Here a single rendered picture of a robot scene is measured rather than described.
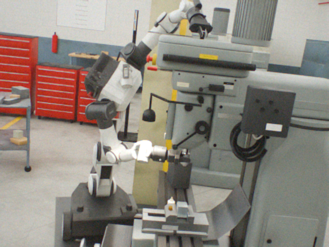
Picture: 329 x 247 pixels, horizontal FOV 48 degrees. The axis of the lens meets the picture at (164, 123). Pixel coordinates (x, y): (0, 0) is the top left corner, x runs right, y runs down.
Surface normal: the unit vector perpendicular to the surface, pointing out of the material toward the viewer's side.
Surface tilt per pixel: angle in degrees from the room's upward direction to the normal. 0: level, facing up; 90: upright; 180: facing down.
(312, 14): 90
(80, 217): 45
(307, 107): 90
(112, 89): 58
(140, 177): 90
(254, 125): 90
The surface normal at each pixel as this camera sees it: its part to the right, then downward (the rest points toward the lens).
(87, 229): 0.26, 0.28
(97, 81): 0.29, -0.27
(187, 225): 0.05, 0.26
